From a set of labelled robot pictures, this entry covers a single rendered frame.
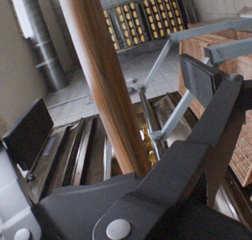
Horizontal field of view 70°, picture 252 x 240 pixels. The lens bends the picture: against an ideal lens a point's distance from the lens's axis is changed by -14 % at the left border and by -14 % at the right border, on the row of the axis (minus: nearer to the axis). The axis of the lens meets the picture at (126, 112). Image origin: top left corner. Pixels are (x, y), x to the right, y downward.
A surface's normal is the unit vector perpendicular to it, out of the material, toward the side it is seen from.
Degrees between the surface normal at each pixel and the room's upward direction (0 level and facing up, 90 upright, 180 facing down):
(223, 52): 90
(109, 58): 131
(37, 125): 180
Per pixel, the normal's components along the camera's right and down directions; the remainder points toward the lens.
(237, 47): 0.04, 0.44
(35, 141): 0.96, -0.28
